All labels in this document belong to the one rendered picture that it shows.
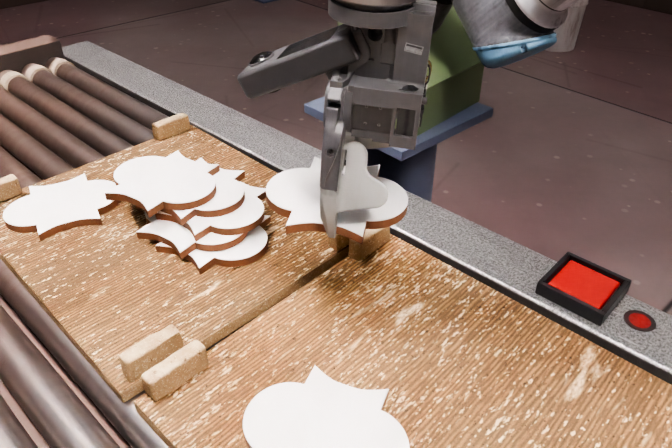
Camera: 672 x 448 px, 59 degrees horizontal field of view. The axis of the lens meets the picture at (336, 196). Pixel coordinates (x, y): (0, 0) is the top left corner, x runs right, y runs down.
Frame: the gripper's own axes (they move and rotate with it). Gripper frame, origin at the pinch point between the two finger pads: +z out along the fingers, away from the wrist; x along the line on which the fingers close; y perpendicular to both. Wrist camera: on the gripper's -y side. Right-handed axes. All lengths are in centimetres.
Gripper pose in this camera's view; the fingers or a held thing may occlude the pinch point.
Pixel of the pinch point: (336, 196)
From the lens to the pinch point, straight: 59.7
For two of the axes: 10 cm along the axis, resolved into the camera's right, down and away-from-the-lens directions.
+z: -0.5, 8.1, 5.9
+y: 9.8, 1.5, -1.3
